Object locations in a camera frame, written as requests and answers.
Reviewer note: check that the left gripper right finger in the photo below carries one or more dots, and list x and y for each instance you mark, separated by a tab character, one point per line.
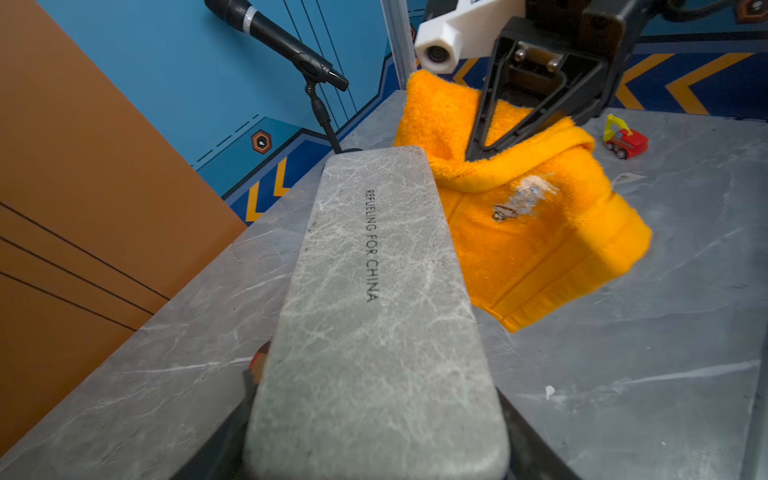
531	457

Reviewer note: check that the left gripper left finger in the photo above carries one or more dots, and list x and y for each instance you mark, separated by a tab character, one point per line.
221	457

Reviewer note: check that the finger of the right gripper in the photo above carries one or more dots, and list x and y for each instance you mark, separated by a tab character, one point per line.
510	120

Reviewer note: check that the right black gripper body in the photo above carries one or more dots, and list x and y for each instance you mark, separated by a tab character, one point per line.
607	29

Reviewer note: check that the orange fluffy cloth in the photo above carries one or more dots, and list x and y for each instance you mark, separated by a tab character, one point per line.
535	226

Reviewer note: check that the grey rectangular eyeglass case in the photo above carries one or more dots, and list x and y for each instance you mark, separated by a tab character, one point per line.
376	369

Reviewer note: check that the red yellow small toy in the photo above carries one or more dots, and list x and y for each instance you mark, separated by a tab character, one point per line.
623	141

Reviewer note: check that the black microphone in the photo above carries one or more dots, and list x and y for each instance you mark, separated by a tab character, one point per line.
241	15

